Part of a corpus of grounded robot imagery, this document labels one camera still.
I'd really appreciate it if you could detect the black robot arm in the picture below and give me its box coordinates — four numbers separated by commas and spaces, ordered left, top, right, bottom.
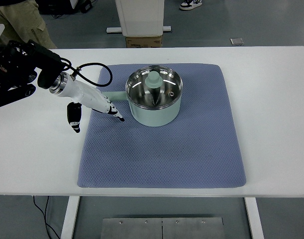
0, 40, 70, 107

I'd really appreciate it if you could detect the black equipment on floor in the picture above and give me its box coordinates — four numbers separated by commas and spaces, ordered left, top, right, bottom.
36, 0, 97, 17

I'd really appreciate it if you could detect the metal floor plate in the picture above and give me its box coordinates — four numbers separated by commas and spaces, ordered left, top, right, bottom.
101, 217, 225, 239

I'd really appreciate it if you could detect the white table leg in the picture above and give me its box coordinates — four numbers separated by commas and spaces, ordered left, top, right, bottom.
61, 196, 81, 239
244, 197, 264, 239

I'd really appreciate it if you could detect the green pot with handle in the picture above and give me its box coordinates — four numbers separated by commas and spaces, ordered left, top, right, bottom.
103, 65, 183, 127

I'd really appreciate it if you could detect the white right table leg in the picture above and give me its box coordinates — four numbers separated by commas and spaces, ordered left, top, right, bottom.
244, 197, 264, 239

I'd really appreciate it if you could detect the blue textured mat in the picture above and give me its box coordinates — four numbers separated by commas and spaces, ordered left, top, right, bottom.
78, 63, 246, 188

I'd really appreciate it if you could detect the black white sneaker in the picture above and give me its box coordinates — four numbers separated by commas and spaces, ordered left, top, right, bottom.
179, 0, 203, 11

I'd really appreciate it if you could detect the white left table leg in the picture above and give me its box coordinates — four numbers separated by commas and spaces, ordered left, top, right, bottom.
61, 196, 81, 239

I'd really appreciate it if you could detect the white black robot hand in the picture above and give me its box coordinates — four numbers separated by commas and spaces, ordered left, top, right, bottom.
49, 72, 124, 133

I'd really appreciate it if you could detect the black floor cable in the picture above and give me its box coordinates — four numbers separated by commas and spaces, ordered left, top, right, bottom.
32, 196, 61, 239

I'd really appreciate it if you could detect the grey floor socket plate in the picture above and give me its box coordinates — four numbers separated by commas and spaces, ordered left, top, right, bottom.
230, 37, 244, 46

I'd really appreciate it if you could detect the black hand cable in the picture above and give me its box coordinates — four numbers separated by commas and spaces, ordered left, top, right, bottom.
61, 57, 113, 87

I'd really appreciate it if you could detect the person in khaki trousers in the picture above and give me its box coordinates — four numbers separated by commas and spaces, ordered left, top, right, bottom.
0, 0, 57, 49

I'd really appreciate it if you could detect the cardboard box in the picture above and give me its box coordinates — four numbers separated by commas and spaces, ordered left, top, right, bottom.
125, 35, 163, 48

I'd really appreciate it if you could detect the white pedestal stand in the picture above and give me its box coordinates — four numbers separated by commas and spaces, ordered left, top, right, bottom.
106, 0, 172, 37

